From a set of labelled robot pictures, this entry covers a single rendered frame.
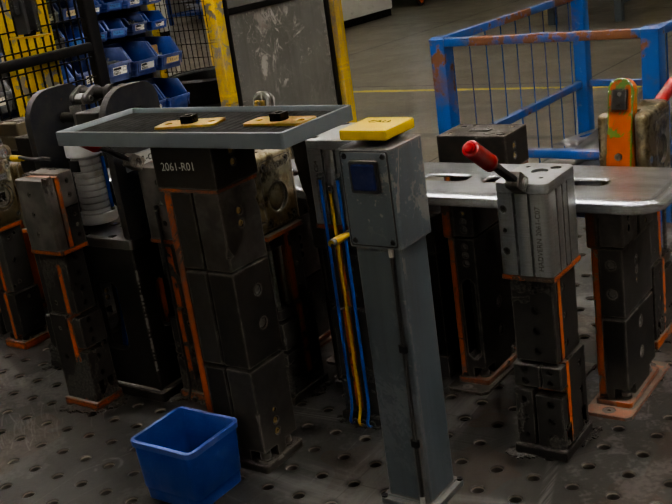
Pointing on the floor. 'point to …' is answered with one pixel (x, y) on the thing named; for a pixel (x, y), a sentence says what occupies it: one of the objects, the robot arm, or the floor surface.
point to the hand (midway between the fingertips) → (25, 14)
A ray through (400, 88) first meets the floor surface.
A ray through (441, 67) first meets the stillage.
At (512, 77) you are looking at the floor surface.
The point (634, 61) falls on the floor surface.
